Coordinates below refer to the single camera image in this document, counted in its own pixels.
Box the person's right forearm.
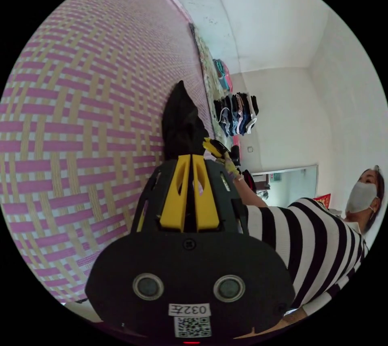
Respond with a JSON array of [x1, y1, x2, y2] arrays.
[[238, 177, 269, 208]]

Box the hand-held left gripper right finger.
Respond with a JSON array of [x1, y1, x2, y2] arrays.
[[192, 154, 220, 232]]

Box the black pants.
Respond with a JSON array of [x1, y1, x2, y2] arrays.
[[161, 80, 210, 161]]

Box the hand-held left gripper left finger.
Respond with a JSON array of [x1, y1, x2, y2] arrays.
[[159, 154, 191, 229]]

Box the person's body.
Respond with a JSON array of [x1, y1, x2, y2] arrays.
[[242, 165, 386, 317]]

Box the pile of dark clothes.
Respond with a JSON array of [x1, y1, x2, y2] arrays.
[[213, 92, 260, 137]]

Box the pile of colourful clothes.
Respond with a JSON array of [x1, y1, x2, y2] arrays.
[[212, 59, 234, 91]]

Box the person's left forearm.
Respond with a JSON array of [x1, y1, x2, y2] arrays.
[[236, 306, 307, 341]]

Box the person's right hand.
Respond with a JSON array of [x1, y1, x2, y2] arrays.
[[224, 155, 245, 182]]

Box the bed with pink woven mat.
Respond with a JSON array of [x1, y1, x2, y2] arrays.
[[0, 0, 234, 307]]

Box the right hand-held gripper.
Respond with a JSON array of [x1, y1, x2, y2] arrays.
[[202, 137, 242, 168]]

